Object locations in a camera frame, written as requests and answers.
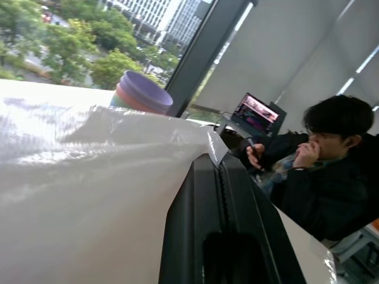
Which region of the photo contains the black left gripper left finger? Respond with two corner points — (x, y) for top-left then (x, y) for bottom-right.
(159, 161), (230, 284)

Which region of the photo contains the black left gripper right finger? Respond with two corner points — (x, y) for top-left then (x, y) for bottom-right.
(219, 156), (308, 284)

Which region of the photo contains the clear plastic bag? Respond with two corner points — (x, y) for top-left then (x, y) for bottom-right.
(0, 88), (338, 284)

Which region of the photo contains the black phone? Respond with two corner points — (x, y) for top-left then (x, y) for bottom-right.
(246, 137), (265, 172)

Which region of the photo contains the person in dark jacket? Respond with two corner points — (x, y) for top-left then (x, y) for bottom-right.
(239, 94), (379, 243)

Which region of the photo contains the open black laptop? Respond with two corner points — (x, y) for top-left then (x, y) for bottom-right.
(230, 92), (281, 138)

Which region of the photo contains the grey chair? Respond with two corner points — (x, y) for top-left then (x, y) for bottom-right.
(321, 224), (379, 279)

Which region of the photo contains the purple plastic bowl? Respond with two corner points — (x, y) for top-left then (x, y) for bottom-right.
(120, 70), (174, 115)

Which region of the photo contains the green plastic bowl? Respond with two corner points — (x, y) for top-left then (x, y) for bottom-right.
(109, 93), (129, 109)

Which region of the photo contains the orange plastic bowl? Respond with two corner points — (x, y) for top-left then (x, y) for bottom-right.
(115, 83), (140, 109)

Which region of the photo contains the grey roller blind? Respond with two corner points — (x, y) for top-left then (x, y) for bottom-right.
(189, 0), (379, 140)

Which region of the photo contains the dark window frame post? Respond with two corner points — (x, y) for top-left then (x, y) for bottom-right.
(164, 0), (259, 118)

